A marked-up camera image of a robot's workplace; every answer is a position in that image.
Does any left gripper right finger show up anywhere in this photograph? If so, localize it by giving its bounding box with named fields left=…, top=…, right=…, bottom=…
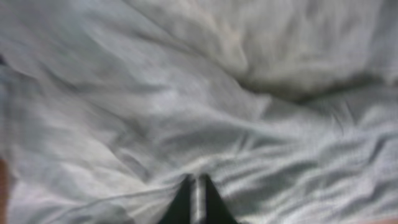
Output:
left=200, top=174, right=238, bottom=224

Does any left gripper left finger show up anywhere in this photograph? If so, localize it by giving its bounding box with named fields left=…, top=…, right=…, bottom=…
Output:
left=158, top=174, right=193, bottom=224

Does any light grey-green t-shirt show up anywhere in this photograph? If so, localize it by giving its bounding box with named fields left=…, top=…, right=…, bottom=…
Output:
left=1, top=1, right=397, bottom=223

